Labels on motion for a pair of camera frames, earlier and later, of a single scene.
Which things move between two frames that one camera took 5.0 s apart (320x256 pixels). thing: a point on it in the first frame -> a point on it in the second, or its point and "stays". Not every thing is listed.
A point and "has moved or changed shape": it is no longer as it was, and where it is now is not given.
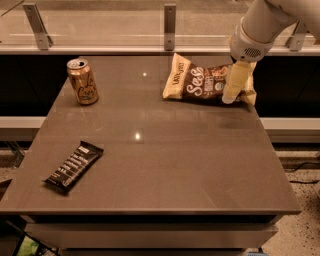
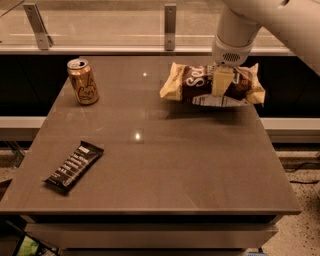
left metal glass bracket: [42, 38] stays
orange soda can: [82, 81] stays
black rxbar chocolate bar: [70, 172] stays
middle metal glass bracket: [170, 10] stays
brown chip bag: [186, 79] has moved or changed shape
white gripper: [244, 47] -> [230, 53]
